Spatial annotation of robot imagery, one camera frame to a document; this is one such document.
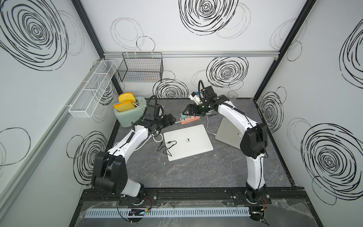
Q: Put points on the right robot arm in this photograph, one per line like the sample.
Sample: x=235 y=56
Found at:
x=253 y=144

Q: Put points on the yellow toast slice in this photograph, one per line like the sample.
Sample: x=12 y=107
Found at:
x=127 y=97
x=124 y=106

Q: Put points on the front yellow toast slice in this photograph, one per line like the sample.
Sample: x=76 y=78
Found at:
x=124 y=106

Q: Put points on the grey slotted cable duct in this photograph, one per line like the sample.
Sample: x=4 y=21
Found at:
x=169 y=212

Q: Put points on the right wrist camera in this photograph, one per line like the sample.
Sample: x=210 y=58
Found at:
x=203 y=95

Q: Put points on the white wire shelf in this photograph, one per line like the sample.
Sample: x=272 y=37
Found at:
x=91 y=94

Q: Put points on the orange power strip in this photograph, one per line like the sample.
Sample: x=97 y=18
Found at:
x=188 y=119

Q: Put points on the white apple laptop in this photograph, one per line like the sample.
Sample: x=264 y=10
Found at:
x=187 y=142

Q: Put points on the black wire basket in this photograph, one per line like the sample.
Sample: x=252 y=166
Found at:
x=141 y=67

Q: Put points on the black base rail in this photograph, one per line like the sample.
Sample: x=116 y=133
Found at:
x=236 y=195

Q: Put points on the silver grey laptop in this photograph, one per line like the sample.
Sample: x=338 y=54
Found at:
x=229 y=134

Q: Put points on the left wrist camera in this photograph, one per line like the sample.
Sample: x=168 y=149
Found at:
x=153 y=110

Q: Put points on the mint green toaster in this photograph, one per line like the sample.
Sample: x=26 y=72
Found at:
x=125 y=118

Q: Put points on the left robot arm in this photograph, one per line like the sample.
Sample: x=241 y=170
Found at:
x=110 y=171

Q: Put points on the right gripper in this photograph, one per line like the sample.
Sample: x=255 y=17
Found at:
x=191 y=111

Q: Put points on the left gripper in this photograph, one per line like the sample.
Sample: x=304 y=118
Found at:
x=170 y=122

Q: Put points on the rear yellow toast slice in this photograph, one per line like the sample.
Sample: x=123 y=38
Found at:
x=127 y=97

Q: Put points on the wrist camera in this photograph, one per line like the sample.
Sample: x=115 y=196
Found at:
x=153 y=110
x=203 y=95

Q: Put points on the clear drinking glass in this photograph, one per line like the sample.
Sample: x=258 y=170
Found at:
x=232 y=95

